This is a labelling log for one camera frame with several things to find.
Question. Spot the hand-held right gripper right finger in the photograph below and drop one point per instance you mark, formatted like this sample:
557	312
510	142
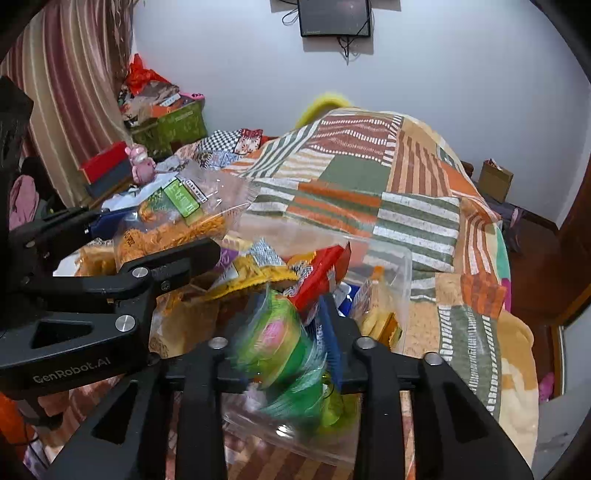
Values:
333	341

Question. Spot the yellow snack packet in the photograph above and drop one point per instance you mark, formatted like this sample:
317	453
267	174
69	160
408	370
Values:
258	272

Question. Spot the orange cloth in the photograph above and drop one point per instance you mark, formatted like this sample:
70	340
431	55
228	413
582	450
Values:
14	415

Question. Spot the clear bag of yellow snacks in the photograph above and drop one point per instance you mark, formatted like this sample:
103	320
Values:
184	323

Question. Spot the small black wall monitor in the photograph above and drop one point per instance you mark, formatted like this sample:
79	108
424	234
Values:
334	16

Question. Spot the striped pink-beige curtain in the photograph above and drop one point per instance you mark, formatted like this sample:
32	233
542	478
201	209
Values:
69	92

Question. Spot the pink plush toy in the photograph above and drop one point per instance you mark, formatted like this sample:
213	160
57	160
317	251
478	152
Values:
142	166

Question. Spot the yellow pillow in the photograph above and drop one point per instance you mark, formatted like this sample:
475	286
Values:
318	106

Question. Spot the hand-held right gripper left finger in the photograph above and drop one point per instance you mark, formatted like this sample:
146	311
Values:
203	369

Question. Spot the grey bag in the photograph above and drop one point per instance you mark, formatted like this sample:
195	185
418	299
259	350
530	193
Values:
513	221

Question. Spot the pink slipper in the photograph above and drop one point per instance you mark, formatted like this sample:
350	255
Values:
546	386

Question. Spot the checkered patchwork quilt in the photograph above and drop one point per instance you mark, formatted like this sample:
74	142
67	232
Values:
231	145

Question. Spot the clear bag of orange snacks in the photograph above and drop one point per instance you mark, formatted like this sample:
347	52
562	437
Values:
178	230

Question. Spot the orange-yellow snack packet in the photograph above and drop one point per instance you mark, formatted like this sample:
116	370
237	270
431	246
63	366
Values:
376	314

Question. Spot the clear plastic storage container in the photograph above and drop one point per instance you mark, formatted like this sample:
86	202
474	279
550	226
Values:
398	277

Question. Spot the green storage box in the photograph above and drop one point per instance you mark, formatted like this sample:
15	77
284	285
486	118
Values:
178	127

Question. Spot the white cabinet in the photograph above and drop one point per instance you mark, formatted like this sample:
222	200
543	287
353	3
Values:
561	438

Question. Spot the patchwork striped blanket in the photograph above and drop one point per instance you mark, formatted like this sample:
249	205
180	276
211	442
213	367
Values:
406	221

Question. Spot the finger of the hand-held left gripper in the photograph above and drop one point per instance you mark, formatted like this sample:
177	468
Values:
51	233
171	265

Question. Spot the red flat box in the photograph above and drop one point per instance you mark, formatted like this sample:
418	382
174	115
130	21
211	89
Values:
104	164

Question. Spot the brown cardboard box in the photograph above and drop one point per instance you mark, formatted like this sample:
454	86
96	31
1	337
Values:
495	182

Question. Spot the red cartoon noodle snack packet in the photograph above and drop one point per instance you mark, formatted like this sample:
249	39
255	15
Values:
318	277

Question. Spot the wooden wardrobe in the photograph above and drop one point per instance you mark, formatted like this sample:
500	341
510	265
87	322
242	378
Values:
577	221

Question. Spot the red plastic bag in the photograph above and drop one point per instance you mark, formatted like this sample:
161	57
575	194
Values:
141	76

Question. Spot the pink garment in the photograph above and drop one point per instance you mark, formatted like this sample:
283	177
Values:
23	201

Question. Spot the green snack packet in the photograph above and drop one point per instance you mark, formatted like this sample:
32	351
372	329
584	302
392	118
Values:
286	353

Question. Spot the grey flat box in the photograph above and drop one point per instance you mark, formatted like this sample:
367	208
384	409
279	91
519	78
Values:
111	182

